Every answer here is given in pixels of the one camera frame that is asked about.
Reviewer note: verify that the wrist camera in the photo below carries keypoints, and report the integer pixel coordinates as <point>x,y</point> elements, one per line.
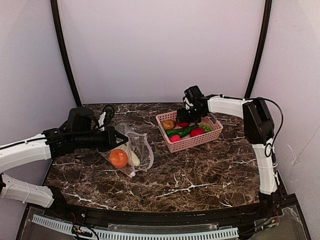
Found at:
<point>191,96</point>
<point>106,116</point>

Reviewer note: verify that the white slotted cable duct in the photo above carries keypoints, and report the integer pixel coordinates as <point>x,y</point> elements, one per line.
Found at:
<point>129,232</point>

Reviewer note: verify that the green toy cucumber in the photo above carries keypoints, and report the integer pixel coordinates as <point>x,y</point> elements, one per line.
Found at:
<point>182,132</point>

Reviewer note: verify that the pink perforated plastic basket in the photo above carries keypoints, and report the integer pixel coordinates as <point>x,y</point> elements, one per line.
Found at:
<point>188,142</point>

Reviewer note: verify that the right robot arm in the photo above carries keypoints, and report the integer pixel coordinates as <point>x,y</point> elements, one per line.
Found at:
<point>258,130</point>

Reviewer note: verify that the brown toy potato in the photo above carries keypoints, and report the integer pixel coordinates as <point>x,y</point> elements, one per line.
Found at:
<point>168,124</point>

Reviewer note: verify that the red toy tomato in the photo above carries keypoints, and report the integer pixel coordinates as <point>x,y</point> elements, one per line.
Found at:
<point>183,124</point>

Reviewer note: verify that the red toy fruit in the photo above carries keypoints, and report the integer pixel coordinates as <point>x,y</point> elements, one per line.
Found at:
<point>175,138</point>
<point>197,132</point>

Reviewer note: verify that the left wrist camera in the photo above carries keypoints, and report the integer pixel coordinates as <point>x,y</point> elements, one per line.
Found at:
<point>106,116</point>

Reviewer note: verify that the green toy grapes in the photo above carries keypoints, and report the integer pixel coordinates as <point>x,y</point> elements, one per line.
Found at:
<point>206,128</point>

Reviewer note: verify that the black frame post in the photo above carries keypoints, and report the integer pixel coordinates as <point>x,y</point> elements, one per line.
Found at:
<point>63,52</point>
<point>260,47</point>

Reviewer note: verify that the white toy radish with leaves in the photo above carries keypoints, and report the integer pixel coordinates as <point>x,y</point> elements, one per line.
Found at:
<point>133,159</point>

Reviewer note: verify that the orange toy fruit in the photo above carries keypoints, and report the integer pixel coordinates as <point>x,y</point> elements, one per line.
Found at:
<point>118,158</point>

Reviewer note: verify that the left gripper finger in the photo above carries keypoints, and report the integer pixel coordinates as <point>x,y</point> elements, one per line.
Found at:
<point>121,146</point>
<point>120,137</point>

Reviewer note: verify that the clear zip top bag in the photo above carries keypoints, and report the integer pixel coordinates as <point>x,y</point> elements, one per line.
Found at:
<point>139,144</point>

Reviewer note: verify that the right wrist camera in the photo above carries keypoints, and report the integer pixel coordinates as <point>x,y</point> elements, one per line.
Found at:
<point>191,96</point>

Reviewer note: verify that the right black frame post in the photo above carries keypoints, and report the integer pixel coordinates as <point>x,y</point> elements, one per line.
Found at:
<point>260,47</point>

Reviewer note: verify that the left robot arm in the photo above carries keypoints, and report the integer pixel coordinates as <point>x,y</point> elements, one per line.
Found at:
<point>81,130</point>

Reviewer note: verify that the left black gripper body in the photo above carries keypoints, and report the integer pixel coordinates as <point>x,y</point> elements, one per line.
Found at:
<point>111,138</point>

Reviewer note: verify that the red toy fruit front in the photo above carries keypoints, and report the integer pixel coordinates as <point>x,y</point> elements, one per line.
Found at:
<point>175,138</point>

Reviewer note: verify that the left black frame post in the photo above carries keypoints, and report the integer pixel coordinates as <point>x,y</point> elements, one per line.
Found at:
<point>63,52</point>

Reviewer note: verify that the black front table rail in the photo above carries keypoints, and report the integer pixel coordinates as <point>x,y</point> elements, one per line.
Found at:
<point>241,216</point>

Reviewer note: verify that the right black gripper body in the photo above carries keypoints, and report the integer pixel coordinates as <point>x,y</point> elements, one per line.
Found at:
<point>185,116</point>

